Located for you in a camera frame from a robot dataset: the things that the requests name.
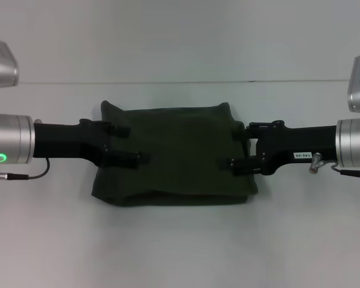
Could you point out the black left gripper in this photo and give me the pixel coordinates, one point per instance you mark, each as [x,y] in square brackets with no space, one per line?
[69,141]

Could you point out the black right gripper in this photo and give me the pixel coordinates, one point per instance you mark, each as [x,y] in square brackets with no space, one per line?
[291,147]

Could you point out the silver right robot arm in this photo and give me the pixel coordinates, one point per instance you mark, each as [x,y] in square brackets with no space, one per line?
[355,142]

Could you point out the silver connector plug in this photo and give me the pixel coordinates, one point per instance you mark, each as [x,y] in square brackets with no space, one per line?
[315,163]

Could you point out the dark green t-shirt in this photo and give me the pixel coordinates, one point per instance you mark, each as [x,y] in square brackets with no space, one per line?
[180,162]

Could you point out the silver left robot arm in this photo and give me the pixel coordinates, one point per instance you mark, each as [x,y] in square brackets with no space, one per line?
[9,138]

